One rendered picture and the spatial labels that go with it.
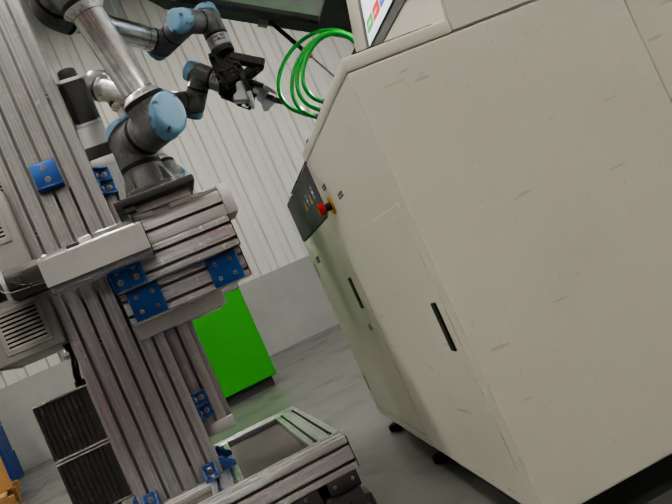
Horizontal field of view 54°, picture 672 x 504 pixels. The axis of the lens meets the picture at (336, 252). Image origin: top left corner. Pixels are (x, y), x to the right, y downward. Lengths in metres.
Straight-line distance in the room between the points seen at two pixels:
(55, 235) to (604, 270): 1.50
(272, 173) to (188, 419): 7.14
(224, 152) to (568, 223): 7.91
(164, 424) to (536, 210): 1.26
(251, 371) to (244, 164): 4.13
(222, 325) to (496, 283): 4.30
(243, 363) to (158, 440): 3.41
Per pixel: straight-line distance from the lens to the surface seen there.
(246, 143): 9.03
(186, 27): 2.15
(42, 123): 2.18
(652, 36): 1.49
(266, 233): 8.78
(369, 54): 1.25
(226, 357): 5.39
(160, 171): 1.92
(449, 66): 1.28
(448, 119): 1.25
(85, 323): 2.04
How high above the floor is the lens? 0.63
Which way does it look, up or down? 2 degrees up
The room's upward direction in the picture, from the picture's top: 24 degrees counter-clockwise
